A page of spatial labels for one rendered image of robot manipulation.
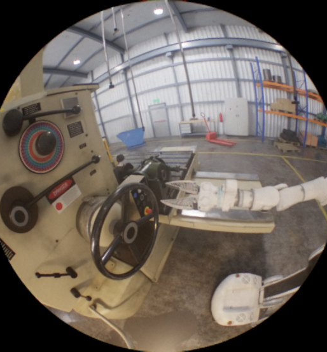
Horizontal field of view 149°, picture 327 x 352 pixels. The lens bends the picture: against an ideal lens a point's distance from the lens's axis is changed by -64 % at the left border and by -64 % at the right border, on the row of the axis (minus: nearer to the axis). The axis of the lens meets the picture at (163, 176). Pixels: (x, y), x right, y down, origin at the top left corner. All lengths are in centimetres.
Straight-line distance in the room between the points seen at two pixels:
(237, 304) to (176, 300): 67
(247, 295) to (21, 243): 156
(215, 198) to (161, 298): 146
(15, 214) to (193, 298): 163
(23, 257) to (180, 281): 153
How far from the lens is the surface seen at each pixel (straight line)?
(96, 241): 33
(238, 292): 143
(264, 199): 43
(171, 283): 170
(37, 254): 56
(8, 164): 48
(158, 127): 831
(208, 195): 41
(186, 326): 167
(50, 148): 40
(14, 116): 44
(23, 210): 41
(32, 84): 132
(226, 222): 123
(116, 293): 120
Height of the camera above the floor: 165
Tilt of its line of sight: 29 degrees down
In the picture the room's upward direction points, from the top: 11 degrees counter-clockwise
